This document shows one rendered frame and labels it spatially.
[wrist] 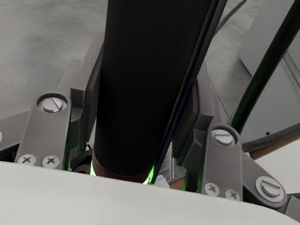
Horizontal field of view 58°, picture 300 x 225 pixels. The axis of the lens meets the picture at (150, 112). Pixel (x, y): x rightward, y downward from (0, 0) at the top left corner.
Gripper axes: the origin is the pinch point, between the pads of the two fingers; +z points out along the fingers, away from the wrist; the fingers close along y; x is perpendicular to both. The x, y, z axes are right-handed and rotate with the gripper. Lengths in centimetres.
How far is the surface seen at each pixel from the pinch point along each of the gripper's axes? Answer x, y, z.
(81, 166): -24.7, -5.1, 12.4
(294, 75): -51, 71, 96
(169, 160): -33.3, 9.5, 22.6
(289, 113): -61, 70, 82
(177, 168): -33.9, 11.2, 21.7
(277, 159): -28.2, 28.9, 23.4
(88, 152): -23.6, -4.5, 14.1
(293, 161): -26.3, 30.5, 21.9
